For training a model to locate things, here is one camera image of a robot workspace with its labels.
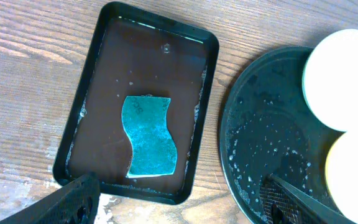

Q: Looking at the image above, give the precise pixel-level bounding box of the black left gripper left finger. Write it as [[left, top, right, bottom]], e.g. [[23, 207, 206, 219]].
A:
[[0, 174, 100, 224]]

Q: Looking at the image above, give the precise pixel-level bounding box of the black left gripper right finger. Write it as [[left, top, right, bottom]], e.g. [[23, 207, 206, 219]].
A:
[[260, 174, 352, 224]]

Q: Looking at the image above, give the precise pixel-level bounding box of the yellow plate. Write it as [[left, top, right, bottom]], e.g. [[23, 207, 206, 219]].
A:
[[324, 129, 358, 223]]

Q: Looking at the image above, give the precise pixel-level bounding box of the green scrubbing sponge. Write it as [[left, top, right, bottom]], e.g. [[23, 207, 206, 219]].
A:
[[121, 96, 178, 179]]

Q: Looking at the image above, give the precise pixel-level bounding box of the black round tray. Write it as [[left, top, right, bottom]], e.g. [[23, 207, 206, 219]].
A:
[[219, 46, 341, 223]]

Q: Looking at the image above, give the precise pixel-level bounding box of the black rectangular water tray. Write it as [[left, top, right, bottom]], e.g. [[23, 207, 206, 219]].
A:
[[52, 2, 219, 205]]

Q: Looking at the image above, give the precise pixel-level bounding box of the large light green plate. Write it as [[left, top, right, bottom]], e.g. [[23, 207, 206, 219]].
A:
[[302, 29, 358, 132]]

